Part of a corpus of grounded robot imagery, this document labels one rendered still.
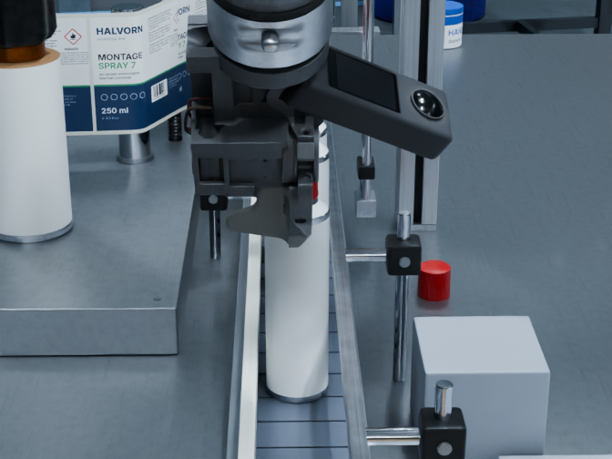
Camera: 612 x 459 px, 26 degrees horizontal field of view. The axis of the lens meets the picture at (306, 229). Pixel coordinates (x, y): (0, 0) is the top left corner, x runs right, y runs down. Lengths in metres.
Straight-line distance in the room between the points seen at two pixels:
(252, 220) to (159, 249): 0.46
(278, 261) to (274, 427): 0.13
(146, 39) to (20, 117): 0.28
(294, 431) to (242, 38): 0.39
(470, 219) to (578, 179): 0.20
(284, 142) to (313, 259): 0.22
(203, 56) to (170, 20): 0.84
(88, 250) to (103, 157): 0.29
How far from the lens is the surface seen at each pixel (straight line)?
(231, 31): 0.77
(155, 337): 1.26
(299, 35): 0.76
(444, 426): 0.89
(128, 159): 1.61
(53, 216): 1.41
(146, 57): 1.59
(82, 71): 1.58
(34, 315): 1.27
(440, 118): 0.86
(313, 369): 1.07
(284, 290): 1.04
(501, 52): 2.30
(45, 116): 1.37
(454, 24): 2.30
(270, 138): 0.83
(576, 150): 1.83
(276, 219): 0.91
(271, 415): 1.07
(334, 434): 1.04
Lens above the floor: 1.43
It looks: 23 degrees down
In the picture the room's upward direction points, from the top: straight up
